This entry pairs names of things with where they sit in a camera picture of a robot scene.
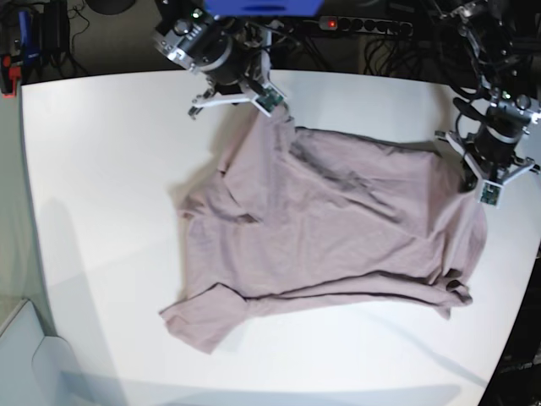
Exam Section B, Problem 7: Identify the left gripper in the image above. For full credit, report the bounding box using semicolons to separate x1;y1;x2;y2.
434;126;540;193

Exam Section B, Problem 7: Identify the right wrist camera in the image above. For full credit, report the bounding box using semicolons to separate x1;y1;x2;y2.
253;86;286;117

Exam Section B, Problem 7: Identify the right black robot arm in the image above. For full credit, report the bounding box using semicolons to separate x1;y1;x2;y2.
153;1;295;119

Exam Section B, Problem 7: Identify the mauve t-shirt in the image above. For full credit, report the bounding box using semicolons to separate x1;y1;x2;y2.
161;108;487;354

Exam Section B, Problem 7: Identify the grey rounded bin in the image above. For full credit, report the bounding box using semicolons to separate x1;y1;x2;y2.
1;299;85;405

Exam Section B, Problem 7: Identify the red and black clamp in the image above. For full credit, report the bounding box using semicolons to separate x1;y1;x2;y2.
1;53;22;98

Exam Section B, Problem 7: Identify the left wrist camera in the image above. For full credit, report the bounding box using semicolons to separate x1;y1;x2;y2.
478;179;503;207

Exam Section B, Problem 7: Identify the blue plastic box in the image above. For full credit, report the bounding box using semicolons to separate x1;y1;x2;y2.
204;0;324;16

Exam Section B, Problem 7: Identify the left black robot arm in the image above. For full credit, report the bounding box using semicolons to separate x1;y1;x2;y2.
432;1;540;206

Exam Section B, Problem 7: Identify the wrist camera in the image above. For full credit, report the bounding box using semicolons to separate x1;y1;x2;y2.
478;179;503;207
253;86;286;117

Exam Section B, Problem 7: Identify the black power strip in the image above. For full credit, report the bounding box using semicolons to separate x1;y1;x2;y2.
318;16;413;38

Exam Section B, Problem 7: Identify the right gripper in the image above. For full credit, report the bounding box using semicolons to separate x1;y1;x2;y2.
188;23;287;118

